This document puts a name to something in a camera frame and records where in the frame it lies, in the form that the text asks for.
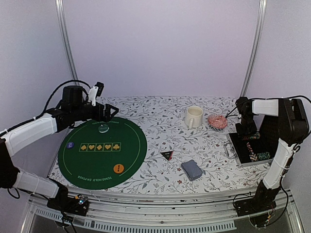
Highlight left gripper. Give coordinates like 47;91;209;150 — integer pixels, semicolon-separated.
72;102;119;122

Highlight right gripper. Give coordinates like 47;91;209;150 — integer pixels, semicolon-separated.
236;114;258;138

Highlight clear dealer button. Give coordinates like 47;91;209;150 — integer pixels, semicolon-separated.
98;124;109;133

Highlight purple small blind button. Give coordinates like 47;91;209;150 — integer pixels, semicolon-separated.
66;142;74;149

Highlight orange big blind button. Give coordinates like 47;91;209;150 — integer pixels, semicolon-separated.
113;164;124;174

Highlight blue playing card deck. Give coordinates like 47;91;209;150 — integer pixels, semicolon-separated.
181;160;203;181

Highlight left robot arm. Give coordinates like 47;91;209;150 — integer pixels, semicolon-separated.
0;80;119;216

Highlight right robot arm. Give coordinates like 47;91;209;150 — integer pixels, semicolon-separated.
229;95;311;216

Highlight red patterned bowl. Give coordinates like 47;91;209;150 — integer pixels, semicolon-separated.
207;114;228;130

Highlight poker chips in case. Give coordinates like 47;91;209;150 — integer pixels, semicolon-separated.
241;132;271;162

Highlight green poker mat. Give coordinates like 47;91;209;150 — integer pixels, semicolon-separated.
57;117;147;190

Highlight white ceramic mug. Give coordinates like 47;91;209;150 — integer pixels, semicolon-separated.
184;106;204;129

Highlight black red triangular chip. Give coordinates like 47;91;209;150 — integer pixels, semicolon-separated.
161;151;173;161

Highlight front aluminium rail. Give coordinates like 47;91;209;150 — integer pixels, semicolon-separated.
21;188;304;233

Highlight left aluminium frame post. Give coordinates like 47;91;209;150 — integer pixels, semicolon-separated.
55;0;78;81

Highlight aluminium frame post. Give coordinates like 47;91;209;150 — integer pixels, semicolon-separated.
240;0;267;97
55;0;78;81

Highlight right aluminium frame post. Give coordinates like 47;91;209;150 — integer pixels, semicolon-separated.
240;0;267;97

